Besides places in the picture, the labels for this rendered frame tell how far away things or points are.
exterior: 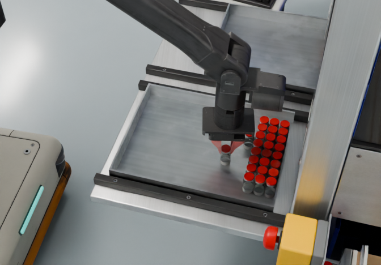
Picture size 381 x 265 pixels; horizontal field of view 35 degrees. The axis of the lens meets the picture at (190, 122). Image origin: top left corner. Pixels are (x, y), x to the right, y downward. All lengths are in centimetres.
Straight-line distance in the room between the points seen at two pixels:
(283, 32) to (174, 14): 65
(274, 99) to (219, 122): 13
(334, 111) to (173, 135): 54
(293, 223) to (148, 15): 42
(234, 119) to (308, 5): 207
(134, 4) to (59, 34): 205
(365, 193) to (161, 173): 45
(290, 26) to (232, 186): 54
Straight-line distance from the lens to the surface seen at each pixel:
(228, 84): 107
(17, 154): 216
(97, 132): 255
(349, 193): 103
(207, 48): 102
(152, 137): 134
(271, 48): 156
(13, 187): 208
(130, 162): 130
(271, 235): 105
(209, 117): 120
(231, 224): 121
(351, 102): 87
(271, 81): 111
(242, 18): 164
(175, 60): 152
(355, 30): 79
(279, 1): 184
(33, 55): 294
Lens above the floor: 191
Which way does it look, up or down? 48 degrees down
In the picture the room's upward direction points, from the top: straight up
